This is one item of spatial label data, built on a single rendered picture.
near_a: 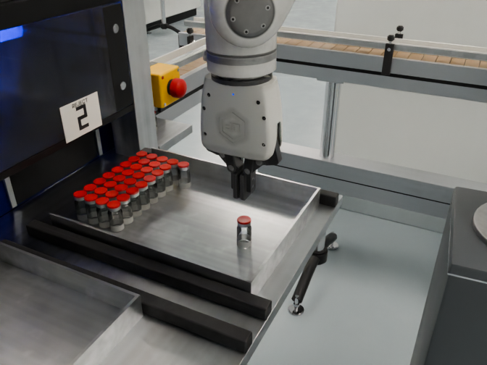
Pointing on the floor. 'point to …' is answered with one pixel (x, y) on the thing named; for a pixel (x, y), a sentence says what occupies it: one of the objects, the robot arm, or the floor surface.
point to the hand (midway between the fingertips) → (243, 182)
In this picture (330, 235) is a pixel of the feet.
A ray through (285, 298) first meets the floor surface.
